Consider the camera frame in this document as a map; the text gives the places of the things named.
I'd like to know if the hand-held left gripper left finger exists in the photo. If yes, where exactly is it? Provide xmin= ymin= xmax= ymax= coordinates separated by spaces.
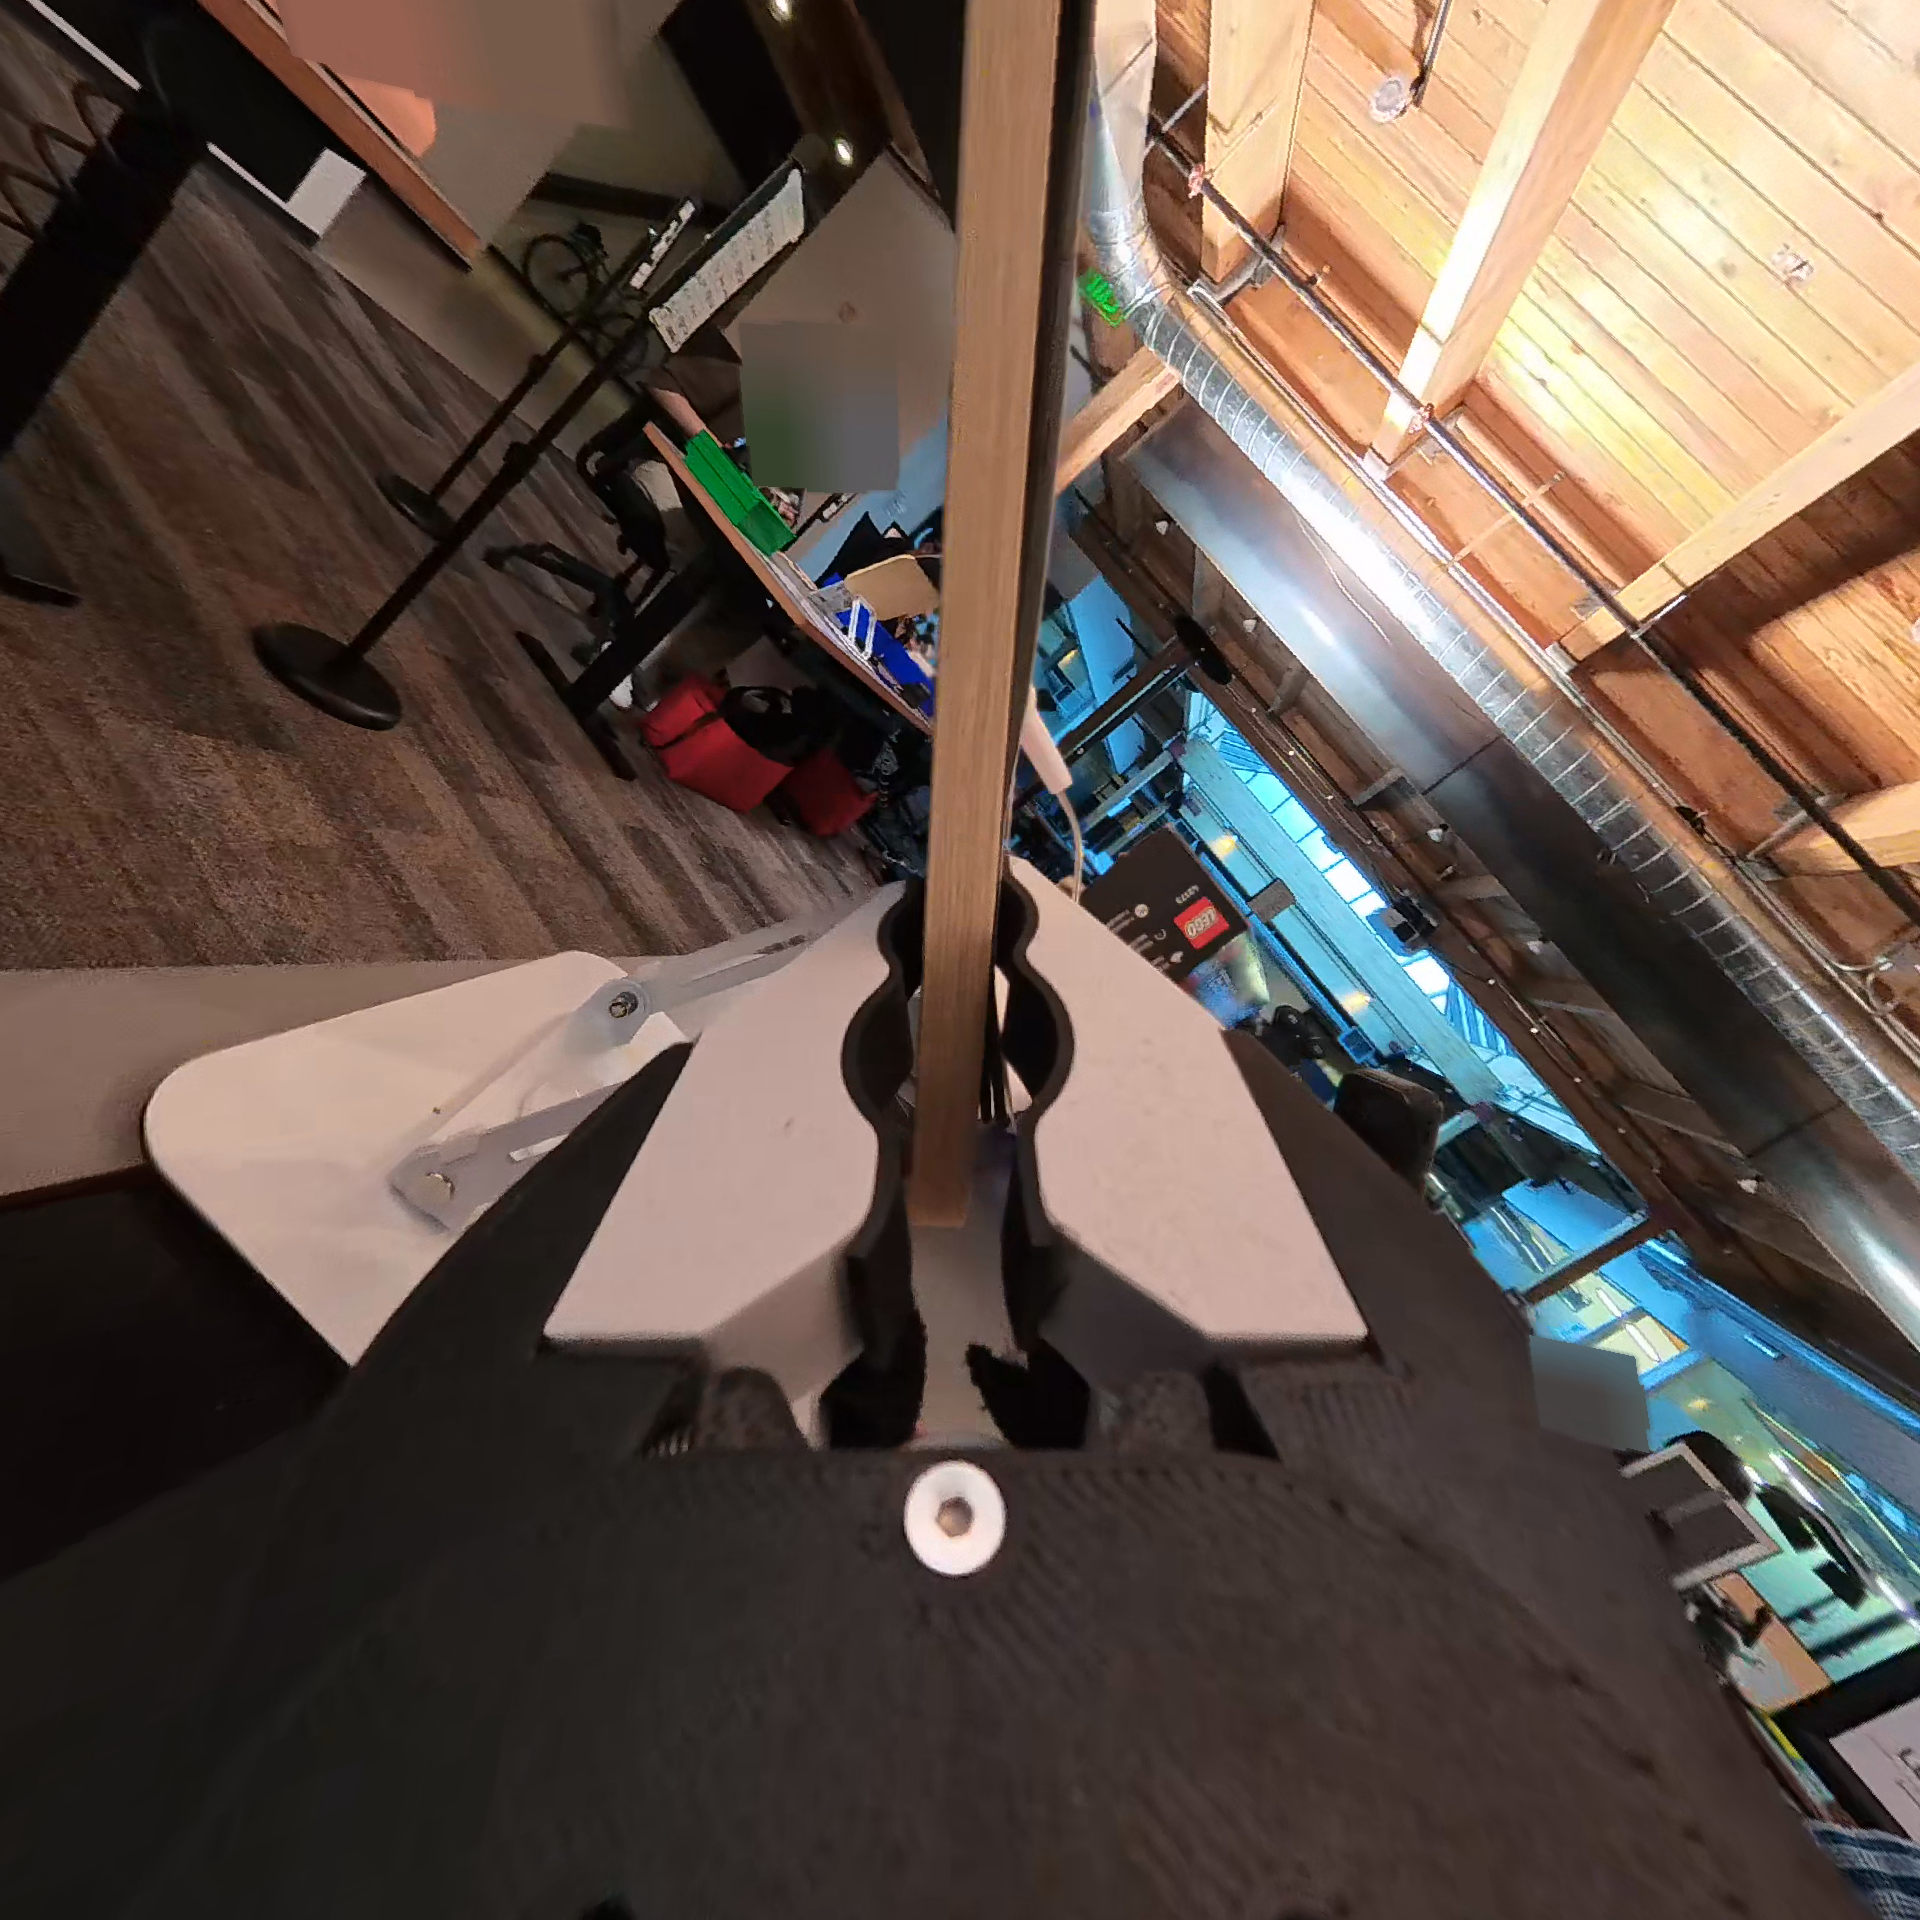
xmin=544 ymin=882 xmax=919 ymax=1419

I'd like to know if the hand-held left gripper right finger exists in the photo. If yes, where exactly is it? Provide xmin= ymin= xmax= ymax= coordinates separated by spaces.
xmin=998 ymin=863 xmax=1371 ymax=1406

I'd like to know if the red bag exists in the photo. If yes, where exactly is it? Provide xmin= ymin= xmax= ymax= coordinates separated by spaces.
xmin=780 ymin=750 xmax=880 ymax=841
xmin=643 ymin=675 xmax=795 ymax=816

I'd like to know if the wooden desk with green bin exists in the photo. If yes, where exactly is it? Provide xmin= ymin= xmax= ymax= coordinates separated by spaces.
xmin=519 ymin=420 xmax=937 ymax=782

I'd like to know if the black office chair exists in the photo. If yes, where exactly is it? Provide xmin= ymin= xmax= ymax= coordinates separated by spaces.
xmin=488 ymin=420 xmax=678 ymax=631

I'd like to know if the green plastic bin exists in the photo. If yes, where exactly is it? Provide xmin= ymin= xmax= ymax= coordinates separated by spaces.
xmin=683 ymin=430 xmax=795 ymax=557

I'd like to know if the white printed sign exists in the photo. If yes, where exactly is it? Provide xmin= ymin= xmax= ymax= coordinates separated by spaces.
xmin=647 ymin=161 xmax=811 ymax=358

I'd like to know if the wooden desk with black legs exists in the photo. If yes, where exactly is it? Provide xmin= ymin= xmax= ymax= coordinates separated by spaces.
xmin=0 ymin=0 xmax=488 ymax=609

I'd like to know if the grey rectangular air duct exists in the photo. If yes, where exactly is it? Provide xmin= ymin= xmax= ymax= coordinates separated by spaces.
xmin=1121 ymin=402 xmax=1920 ymax=1352

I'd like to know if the black stanchion post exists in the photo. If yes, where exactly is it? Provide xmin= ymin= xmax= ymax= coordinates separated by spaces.
xmin=379 ymin=223 xmax=662 ymax=548
xmin=253 ymin=301 xmax=675 ymax=732

